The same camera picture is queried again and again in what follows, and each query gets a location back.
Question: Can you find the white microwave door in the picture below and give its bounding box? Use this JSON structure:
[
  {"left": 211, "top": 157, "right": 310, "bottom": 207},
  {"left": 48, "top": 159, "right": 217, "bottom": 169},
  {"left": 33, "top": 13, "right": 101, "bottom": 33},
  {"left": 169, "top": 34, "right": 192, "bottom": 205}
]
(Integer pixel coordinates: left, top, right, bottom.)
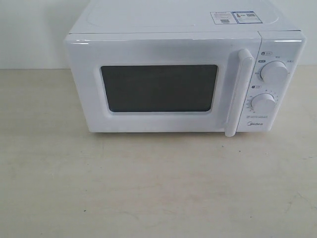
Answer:
[{"left": 65, "top": 32, "right": 262, "bottom": 137}]

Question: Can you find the white microwave oven body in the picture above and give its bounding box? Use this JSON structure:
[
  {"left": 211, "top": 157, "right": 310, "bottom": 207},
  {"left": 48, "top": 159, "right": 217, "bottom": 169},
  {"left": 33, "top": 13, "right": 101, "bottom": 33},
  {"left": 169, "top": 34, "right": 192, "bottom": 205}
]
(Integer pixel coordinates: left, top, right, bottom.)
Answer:
[{"left": 67, "top": 0, "right": 306, "bottom": 133}]

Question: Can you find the printed paper instruction sheet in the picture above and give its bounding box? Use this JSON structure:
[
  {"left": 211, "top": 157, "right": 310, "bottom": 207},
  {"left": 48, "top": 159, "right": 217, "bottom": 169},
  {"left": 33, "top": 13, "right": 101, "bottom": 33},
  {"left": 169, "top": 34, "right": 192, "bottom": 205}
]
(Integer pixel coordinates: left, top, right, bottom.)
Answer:
[{"left": 210, "top": 11, "right": 263, "bottom": 25}]

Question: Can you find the lower white timer knob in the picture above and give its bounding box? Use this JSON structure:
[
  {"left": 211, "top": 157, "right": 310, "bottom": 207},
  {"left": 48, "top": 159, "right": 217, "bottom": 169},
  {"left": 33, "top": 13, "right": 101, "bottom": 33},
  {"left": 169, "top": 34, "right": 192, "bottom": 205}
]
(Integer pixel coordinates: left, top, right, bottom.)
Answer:
[{"left": 251, "top": 93, "right": 276, "bottom": 113}]

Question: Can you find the upper white control knob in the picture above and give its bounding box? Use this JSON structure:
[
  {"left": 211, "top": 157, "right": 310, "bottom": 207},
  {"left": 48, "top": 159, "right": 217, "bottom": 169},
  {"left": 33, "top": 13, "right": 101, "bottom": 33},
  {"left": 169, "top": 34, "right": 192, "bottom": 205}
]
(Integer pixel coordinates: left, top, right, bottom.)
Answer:
[{"left": 260, "top": 60, "right": 288, "bottom": 84}]

